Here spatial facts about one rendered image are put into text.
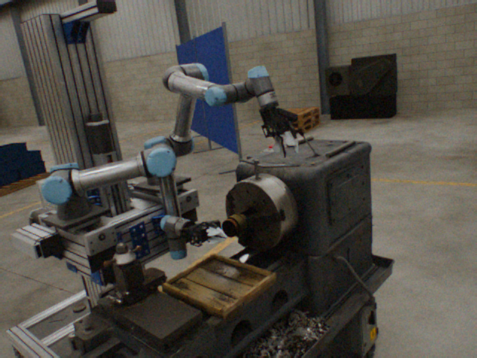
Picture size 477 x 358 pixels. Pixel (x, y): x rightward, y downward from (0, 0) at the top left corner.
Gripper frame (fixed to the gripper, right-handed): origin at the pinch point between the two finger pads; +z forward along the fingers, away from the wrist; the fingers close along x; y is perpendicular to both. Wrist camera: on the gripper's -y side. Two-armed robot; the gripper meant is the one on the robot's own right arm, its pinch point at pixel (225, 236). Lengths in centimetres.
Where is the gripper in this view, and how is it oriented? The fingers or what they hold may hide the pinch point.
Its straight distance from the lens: 158.8
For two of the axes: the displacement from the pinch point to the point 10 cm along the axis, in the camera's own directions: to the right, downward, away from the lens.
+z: 7.3, 1.0, -6.7
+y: -6.7, 2.8, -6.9
